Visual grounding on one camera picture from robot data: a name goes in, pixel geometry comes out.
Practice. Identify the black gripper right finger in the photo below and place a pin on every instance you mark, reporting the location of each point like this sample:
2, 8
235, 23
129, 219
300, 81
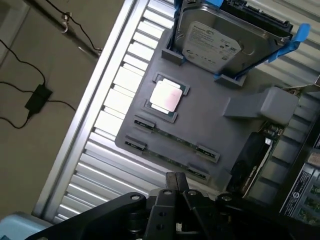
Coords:
192, 200

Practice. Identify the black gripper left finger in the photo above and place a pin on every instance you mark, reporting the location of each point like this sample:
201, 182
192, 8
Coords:
163, 215

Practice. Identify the black graphics card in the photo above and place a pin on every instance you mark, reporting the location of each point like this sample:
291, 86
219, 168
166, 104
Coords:
250, 160

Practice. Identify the grey plastic parts rack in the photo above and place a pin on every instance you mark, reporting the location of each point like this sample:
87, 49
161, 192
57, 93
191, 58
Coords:
205, 130

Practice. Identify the metal slat table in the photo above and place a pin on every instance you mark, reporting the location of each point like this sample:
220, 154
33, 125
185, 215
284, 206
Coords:
105, 155

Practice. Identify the silver CPU chip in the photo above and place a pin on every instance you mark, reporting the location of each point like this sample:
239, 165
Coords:
166, 96

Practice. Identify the black PC case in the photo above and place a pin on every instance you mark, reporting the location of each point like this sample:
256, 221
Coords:
305, 180

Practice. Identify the light blue box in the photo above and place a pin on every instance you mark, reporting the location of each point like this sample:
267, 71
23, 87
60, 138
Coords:
20, 226

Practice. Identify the silver hard disk drive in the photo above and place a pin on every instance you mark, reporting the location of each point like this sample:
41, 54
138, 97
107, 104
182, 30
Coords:
215, 35

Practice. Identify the black power adapter brick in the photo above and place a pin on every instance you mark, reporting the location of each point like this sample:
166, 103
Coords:
38, 98

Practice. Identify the blue disk caddy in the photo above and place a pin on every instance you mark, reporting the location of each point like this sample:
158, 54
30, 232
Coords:
297, 37

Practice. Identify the metal pole with hook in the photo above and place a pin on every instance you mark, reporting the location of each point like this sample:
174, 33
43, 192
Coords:
72, 32

